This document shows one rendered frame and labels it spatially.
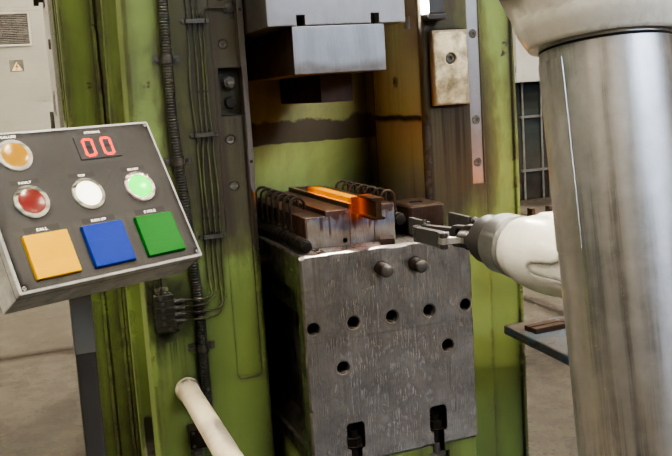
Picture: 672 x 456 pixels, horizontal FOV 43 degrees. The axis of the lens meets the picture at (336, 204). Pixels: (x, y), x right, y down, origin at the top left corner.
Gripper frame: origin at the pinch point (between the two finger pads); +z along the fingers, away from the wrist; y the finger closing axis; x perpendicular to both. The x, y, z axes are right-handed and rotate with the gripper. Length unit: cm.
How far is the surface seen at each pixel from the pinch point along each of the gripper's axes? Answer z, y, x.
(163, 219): 20.4, -43.0, 3.3
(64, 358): 306, -56, -100
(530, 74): 607, 416, 28
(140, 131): 31, -44, 19
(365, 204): 31.0, -0.6, 0.4
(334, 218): 35.1, -6.0, -2.4
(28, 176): 18, -64, 13
